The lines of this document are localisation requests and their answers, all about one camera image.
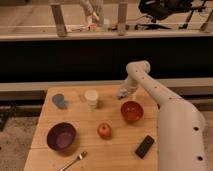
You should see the small grey-blue towel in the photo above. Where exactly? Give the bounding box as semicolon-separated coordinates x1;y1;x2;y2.
117;89;128;99

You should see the red bowl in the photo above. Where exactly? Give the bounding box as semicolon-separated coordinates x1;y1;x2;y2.
121;101;144;123

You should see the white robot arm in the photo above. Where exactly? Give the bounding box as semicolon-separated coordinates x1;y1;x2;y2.
125;61;207;171

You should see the white cup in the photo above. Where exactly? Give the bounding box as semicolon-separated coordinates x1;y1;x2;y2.
84;90;99;108

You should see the red apple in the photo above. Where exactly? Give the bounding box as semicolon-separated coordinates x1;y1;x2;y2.
97;123;112;139

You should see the black remote control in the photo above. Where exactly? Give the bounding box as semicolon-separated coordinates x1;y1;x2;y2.
135;135;155;159

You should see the blue cup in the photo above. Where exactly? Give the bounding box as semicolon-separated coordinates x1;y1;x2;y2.
52;94;65;109

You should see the silver fork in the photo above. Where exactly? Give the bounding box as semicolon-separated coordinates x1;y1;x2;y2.
58;151;87;171

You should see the black office chair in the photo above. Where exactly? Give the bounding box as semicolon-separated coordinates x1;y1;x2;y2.
138;0;207;29

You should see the purple bowl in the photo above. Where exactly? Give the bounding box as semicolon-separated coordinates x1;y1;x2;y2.
47;122;76;151

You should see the right grey frame post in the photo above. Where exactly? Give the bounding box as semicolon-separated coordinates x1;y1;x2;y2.
117;2;127;36

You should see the grey frame post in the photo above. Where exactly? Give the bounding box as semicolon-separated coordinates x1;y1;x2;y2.
51;3;67;37
117;2;127;36

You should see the left grey frame post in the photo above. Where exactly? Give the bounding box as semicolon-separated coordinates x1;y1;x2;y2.
51;3;67;37

